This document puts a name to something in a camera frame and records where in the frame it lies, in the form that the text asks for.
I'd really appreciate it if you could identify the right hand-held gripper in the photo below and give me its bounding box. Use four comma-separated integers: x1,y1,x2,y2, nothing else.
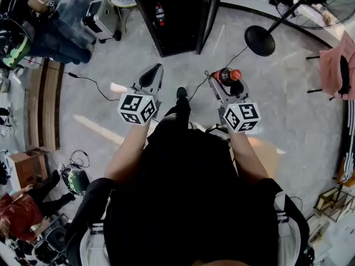
207,75,262,134

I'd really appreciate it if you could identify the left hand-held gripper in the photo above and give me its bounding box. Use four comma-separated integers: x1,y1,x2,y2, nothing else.
117,63,165,126

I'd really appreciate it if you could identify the dark drink bottle red cap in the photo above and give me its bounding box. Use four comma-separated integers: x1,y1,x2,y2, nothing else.
211,67,244,88

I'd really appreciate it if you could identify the black fridge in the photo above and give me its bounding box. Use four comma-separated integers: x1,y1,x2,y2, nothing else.
129,0,226,58

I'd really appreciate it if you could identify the person's right forearm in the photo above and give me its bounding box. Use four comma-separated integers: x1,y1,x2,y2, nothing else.
226,129,270,185

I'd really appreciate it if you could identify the person's left forearm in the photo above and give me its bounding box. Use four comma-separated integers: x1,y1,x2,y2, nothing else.
103,122,152,187

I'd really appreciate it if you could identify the person's black trouser leg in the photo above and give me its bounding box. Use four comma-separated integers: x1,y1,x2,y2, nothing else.
162,97,192,130

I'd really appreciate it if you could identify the black standing fan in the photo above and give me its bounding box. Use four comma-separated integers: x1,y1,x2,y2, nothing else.
244,0,355,57

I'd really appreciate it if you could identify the dark bottle with red label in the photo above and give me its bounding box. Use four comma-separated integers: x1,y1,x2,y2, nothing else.
154,2,166,27

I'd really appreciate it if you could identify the silver suitcase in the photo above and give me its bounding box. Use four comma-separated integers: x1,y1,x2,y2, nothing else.
80,0,123,45

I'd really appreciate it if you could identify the dark blue cloth pile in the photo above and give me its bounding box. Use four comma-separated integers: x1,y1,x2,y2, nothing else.
34,0,95,65

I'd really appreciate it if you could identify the pink chair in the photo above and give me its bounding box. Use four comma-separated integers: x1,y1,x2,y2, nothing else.
306,30,355,102

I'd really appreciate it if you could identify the curved wooden bench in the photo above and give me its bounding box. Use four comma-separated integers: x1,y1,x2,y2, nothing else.
24,58,65,151

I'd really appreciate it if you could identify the person's black shirt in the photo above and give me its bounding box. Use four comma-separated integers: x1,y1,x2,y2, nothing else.
65,114,286,266

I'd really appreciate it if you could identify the black white striped garment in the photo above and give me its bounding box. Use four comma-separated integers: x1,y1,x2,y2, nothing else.
339,98,355,184

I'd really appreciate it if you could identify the black and green helmet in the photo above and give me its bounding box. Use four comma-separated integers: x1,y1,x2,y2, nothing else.
0,18,33,69

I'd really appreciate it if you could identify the brown cardboard box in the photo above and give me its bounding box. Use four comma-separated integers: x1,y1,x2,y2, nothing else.
7,146,51,192

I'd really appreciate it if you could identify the black bin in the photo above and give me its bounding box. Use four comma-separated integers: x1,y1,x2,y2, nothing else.
31,226,69,264

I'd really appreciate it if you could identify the black fan cable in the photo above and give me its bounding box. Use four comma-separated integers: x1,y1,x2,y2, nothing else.
186,44,249,104

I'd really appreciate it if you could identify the black cable with adapter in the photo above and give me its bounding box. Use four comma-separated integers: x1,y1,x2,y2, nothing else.
23,55,121,103

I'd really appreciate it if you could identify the coiled black cable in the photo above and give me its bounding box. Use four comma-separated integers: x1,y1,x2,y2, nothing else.
68,149,91,169

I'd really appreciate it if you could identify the gold wire frame table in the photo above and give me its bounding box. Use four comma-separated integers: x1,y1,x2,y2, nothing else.
313,186,355,224

